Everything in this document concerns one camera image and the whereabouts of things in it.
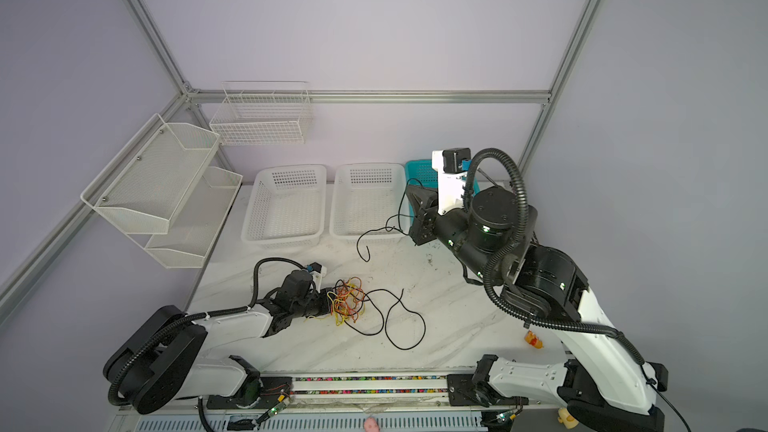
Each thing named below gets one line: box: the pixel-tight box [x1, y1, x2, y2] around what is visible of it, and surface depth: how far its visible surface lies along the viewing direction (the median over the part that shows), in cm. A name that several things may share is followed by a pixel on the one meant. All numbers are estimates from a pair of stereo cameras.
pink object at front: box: [364, 416, 381, 432], surface depth 70 cm
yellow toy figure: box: [557, 407, 579, 429], surface depth 70 cm
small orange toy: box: [524, 330, 544, 349], surface depth 82 cm
